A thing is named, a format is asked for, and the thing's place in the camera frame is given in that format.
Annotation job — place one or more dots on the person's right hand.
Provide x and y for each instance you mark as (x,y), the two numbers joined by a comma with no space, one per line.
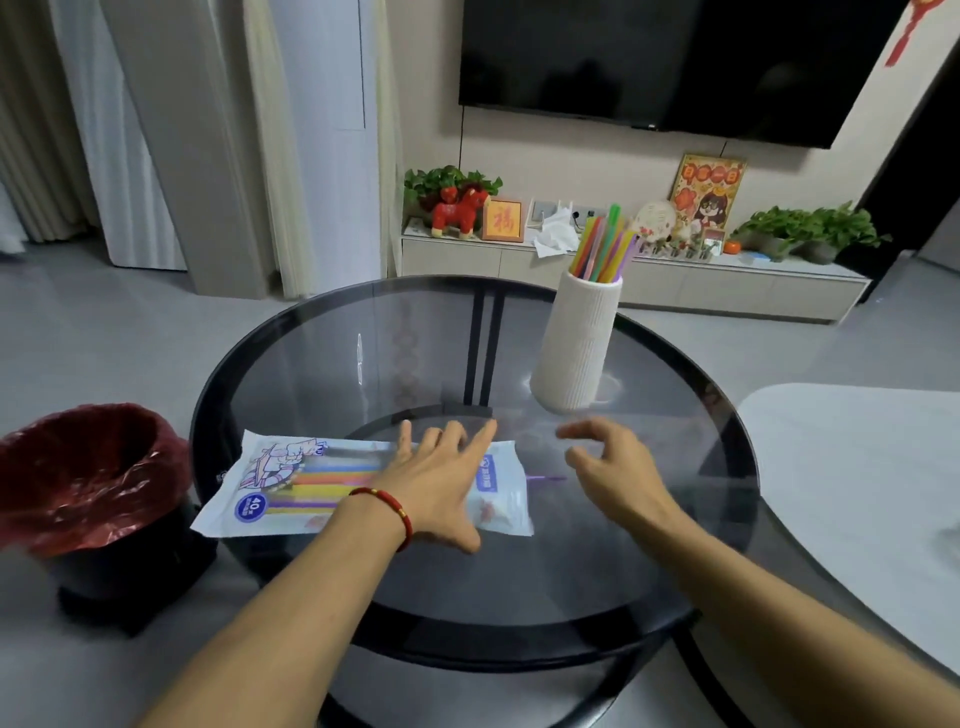
(622,480)

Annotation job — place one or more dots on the person's left hand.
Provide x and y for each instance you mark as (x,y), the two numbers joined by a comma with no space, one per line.
(427,495)

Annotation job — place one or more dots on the person's right thumb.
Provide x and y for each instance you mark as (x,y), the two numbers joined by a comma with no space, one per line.
(583,465)

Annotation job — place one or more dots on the person's left thumb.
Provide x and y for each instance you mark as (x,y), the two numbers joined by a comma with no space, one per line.
(465,536)

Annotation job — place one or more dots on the person's left middle finger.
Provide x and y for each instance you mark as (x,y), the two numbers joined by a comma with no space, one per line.
(454,439)

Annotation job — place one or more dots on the person's left little finger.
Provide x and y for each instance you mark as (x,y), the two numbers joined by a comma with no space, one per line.
(404,442)

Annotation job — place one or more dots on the person's left forearm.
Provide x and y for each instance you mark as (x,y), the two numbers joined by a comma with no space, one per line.
(300,622)

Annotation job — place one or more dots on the person's right forearm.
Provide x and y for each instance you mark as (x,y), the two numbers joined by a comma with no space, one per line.
(780,630)

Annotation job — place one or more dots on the purple drinking straw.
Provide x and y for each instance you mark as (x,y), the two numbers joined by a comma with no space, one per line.
(546,478)

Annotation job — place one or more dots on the plastic packet of coloured straws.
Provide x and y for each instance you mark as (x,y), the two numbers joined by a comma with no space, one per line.
(292,480)

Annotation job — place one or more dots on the white ribbed vase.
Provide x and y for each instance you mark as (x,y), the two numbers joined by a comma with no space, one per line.
(577,345)

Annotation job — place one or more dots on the white low cabinet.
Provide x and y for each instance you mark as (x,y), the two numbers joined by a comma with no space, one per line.
(675,281)

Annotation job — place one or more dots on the bundle of coloured straws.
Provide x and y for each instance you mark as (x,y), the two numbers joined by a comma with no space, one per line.
(600,251)

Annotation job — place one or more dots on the gold framed red sign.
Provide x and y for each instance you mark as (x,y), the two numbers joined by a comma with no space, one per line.
(502,220)

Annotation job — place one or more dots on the red toy horse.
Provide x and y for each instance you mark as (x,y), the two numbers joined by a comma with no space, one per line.
(457,214)

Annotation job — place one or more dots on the white crumpled tissue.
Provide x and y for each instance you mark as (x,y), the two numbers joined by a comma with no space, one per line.
(556,232)

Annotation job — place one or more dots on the row of small figurines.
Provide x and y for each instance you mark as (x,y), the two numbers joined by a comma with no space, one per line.
(679,244)

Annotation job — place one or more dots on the round decorated fan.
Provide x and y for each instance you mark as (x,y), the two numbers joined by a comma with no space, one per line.
(654,220)

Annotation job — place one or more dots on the green potted plant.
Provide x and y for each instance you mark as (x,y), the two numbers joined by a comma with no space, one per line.
(847,225)
(776,229)
(431,182)

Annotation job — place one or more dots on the blue flat dish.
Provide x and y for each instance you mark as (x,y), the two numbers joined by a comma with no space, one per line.
(756,257)

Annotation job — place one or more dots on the cartoon picture board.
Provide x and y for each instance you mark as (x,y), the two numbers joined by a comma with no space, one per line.
(709,191)

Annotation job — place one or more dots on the white standing air conditioner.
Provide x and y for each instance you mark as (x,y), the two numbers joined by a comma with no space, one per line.
(330,150)

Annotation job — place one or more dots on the black trash bin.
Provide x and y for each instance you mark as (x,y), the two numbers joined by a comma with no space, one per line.
(127,577)

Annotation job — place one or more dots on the red bin liner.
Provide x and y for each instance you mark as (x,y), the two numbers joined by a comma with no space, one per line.
(82,480)

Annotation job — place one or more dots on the white sheer curtain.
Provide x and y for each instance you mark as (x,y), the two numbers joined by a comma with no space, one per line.
(120,150)

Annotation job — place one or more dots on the black flat television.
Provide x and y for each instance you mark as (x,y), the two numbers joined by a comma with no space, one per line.
(660,52)

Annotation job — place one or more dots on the beige curtain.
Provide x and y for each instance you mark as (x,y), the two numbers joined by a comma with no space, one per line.
(30,135)

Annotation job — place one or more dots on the red hanging knot ornament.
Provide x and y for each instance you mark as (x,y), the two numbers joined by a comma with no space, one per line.
(906,37)

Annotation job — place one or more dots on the black table frame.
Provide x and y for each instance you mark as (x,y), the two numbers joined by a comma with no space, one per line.
(487,645)

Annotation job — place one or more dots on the grey wall socket panel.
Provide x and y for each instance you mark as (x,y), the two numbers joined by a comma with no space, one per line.
(544,210)

